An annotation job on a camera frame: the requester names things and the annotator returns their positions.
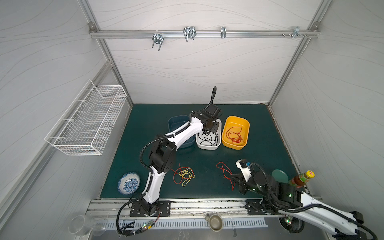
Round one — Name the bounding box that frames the black cable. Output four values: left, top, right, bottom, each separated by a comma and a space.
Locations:
197, 129, 220, 147

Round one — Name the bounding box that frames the red cable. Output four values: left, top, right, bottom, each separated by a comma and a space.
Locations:
215, 161, 236, 191

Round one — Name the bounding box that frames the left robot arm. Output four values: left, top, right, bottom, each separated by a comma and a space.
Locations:
132, 87, 222, 216

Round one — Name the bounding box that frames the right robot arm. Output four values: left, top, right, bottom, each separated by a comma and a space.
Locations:
229, 159, 378, 240

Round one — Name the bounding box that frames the white plastic bin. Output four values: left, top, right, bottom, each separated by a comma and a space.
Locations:
196, 119, 222, 151

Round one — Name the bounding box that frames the yellow plastic bin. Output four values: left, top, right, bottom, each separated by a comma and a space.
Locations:
222, 116, 250, 151

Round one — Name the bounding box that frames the blue plastic bin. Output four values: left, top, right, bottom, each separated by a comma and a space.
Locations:
168, 115, 196, 149

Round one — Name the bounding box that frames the yellow cap bottle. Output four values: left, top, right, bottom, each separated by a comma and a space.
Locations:
289, 171, 315, 188

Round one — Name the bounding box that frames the small metal cup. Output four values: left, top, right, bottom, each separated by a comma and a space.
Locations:
205, 214, 224, 232

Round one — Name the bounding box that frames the blue white patterned plate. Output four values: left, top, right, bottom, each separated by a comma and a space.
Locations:
118, 172, 141, 195

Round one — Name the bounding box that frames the aluminium crossbar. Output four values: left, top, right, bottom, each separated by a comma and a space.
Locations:
90, 27, 320, 40

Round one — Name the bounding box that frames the clear glass cup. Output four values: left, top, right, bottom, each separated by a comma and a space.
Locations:
68, 215, 106, 237

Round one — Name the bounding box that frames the white wire basket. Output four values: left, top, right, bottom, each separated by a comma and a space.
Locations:
45, 80, 127, 156

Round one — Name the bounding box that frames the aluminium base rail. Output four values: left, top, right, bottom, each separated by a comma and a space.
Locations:
85, 196, 330, 218

